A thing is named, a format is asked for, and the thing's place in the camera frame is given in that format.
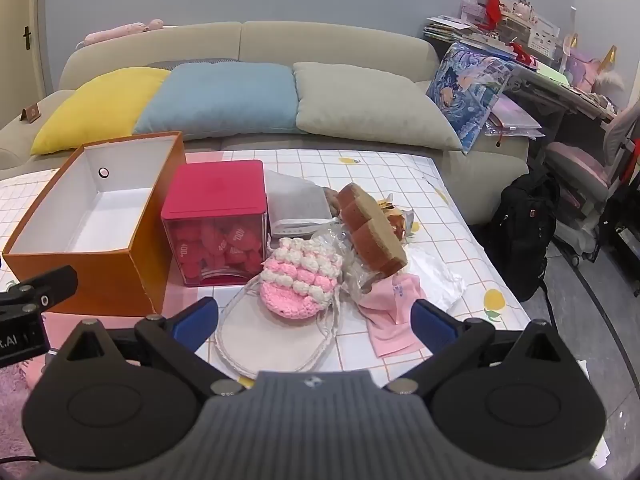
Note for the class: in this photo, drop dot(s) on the brown sponge pads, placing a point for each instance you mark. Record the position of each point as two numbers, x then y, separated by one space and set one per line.
375 240

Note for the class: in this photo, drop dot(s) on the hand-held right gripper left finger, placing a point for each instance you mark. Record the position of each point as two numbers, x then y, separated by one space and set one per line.
197 317

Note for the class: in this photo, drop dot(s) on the white grey fabric pouch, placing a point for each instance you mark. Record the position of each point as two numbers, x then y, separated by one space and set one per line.
295 200

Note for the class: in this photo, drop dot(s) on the yellow pillow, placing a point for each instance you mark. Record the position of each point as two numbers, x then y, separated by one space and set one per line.
100 105

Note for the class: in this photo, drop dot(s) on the black backpack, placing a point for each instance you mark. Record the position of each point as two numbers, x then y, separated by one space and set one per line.
525 230

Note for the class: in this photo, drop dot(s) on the pink fluffy rug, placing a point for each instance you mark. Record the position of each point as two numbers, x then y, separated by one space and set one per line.
15 410

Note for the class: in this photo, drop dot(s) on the light blue pillow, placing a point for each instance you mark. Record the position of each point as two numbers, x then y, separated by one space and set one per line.
220 100

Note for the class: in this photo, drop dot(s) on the pile of books and boxes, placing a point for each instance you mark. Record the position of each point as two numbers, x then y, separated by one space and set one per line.
500 25

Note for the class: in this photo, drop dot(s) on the long pink plush toy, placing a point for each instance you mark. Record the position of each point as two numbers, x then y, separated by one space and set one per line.
115 32

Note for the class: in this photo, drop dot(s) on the pink plastic folder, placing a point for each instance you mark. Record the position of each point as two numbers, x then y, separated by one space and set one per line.
512 120

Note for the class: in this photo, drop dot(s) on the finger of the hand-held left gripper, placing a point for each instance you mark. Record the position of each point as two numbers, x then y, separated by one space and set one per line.
47 284

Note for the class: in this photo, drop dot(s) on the clear plastic bag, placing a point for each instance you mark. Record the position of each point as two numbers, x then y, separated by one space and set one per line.
327 232

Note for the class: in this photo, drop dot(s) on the beige sofa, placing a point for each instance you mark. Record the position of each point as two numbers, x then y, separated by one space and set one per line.
325 40

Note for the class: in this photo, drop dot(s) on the grey door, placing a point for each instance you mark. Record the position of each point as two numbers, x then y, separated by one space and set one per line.
20 75

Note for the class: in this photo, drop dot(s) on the pink unicorn plush bag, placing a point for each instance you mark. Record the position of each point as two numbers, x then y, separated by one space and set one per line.
587 67

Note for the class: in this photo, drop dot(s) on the lemon print checked tablecloth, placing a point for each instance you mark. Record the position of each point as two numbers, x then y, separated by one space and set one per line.
450 230

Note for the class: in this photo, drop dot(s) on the small brown card stand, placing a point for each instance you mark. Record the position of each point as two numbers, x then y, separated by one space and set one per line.
31 112

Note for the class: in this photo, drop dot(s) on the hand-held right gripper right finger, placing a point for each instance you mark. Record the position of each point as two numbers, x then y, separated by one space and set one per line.
431 323

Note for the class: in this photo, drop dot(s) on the pink cloth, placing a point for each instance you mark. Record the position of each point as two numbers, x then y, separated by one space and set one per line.
395 310

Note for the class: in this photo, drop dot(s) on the grey desk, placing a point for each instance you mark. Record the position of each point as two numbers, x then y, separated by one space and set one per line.
550 91

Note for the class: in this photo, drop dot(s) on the red box with clear window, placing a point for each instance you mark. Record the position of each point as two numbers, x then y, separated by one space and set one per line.
215 185

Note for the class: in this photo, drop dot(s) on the pink grey desk chair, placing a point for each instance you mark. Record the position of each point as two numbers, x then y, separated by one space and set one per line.
575 162

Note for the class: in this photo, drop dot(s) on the orange cardboard box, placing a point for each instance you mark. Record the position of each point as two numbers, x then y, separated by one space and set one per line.
80 285

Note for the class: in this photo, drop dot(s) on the pink white crocheted bag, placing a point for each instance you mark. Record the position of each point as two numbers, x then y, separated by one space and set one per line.
295 280

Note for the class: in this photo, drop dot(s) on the grey-green pillow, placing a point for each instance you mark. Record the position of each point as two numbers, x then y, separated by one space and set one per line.
370 105

